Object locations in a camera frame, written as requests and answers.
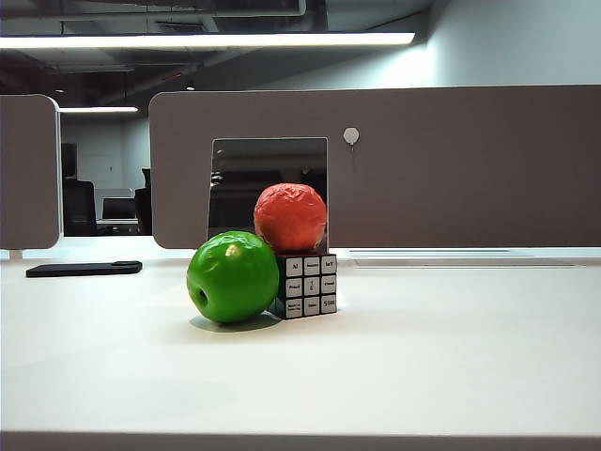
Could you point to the orange toy fruit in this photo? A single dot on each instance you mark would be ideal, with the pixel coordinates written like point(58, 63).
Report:
point(289, 216)

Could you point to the green toy apple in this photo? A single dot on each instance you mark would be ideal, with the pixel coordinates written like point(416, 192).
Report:
point(232, 277)

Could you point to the Rubik's cube with printed words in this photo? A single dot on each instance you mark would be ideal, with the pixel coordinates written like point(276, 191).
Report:
point(311, 286)

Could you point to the rectangular frameless mirror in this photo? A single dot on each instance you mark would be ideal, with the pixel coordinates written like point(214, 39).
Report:
point(270, 160)

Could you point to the wide brown desk partition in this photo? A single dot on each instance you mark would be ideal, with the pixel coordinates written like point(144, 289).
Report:
point(446, 188)

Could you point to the dark laptop screen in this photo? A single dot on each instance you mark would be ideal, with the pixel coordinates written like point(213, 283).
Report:
point(119, 209)

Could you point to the long ceiling light strip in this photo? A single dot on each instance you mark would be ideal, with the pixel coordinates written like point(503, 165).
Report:
point(211, 40)

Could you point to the black smartphone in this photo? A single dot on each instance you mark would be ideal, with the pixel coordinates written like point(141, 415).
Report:
point(82, 269)

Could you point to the black office chair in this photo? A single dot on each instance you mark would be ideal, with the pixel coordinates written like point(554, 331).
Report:
point(79, 206)

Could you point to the short ceiling light strip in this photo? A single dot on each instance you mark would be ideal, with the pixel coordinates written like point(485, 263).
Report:
point(97, 109)

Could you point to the narrow brown desk partition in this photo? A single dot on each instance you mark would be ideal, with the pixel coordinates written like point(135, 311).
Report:
point(28, 178)

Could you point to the white adhesive wall hook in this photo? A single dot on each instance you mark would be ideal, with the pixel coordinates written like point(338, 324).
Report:
point(350, 135)

